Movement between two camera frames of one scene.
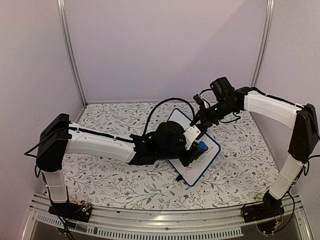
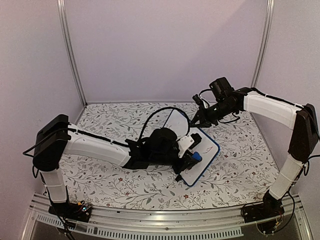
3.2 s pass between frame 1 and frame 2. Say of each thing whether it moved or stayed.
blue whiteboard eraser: moved
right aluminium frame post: stayed
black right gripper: stayed
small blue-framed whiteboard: stayed
